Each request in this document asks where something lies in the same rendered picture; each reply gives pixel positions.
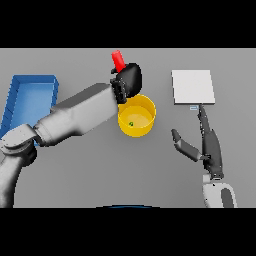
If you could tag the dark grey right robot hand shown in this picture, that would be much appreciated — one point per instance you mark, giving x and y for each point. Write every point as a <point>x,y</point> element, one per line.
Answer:
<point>210,146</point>

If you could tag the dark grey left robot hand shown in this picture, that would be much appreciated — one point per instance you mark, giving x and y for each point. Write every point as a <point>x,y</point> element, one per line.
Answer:
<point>129,80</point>

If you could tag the red beaker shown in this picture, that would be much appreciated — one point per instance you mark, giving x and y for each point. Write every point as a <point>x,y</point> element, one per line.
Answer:
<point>118,60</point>

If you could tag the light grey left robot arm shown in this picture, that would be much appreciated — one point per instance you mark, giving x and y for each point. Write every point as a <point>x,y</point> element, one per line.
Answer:
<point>76,115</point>

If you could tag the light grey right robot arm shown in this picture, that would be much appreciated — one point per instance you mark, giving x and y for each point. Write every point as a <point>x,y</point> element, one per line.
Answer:
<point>218,195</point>

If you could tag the yellow bowl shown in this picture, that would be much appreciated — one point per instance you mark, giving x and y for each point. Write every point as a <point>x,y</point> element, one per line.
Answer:
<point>137,116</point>

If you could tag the green nut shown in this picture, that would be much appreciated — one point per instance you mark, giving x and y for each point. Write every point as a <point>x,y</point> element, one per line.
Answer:
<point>131,124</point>

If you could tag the pale square measuring scale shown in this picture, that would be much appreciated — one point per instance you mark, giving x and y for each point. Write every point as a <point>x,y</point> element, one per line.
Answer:
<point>192,86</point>

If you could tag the blue tray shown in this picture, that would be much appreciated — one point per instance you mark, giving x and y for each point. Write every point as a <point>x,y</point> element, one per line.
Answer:
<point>28,100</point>

